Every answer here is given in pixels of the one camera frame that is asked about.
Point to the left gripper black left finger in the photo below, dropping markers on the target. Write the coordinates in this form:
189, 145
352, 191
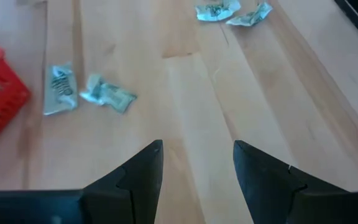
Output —
129, 199

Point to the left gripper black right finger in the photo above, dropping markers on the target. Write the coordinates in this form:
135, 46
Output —
266, 193

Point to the white green-printed packet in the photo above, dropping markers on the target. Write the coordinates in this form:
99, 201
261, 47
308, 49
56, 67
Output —
59, 90
110, 95
250, 17
216, 11

